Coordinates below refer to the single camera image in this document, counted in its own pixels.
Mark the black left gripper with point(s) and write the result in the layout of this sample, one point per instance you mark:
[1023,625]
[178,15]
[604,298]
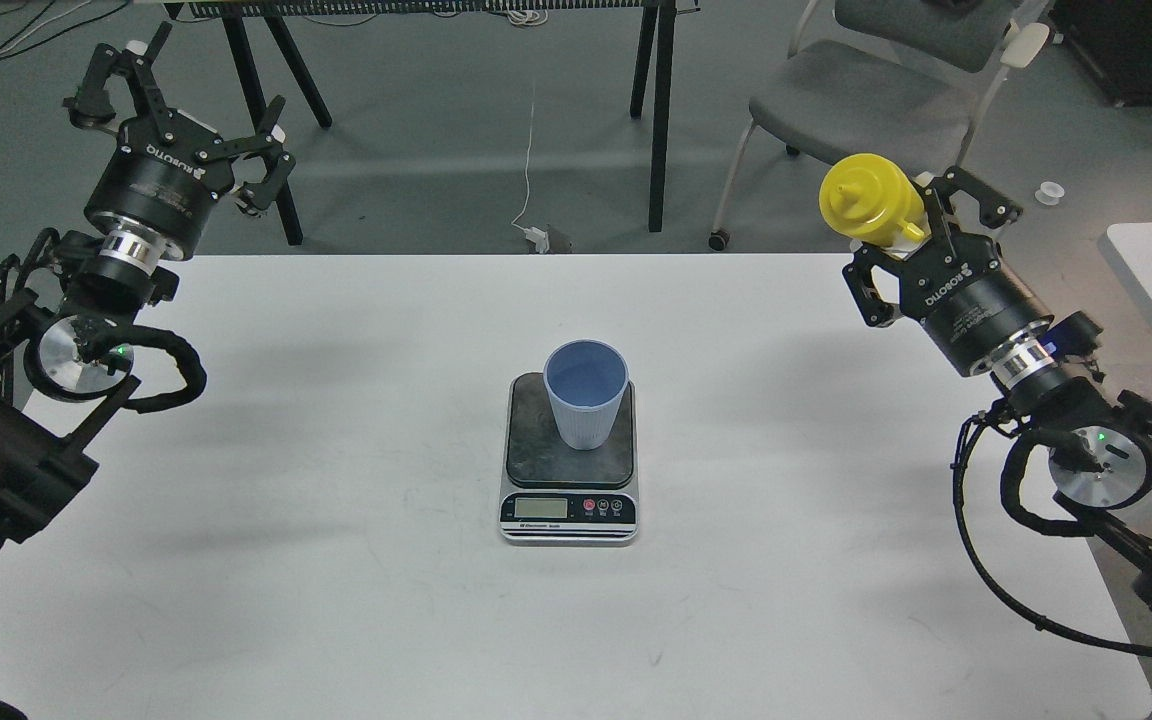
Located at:
[162,190]

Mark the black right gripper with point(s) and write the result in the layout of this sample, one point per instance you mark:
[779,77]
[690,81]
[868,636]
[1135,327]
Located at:
[956,286]

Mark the yellow squeeze bottle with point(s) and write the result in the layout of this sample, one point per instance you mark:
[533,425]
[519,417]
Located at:
[869,199]

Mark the blue ribbed plastic cup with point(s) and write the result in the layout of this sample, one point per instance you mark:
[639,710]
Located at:
[585,381]

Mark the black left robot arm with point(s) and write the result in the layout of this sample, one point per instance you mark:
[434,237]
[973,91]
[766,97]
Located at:
[72,352]

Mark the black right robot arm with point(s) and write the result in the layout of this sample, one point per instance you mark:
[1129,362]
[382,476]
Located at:
[1076,458]

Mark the digital kitchen scale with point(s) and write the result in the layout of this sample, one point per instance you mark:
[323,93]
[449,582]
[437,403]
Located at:
[554,495]

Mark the small white spool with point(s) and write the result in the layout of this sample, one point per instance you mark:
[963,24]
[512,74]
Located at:
[1049,193]

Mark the grey office chair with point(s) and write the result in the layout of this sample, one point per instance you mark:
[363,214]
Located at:
[828,99]

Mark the black cabinet in corner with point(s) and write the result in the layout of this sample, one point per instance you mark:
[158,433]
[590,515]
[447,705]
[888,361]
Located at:
[1113,39]

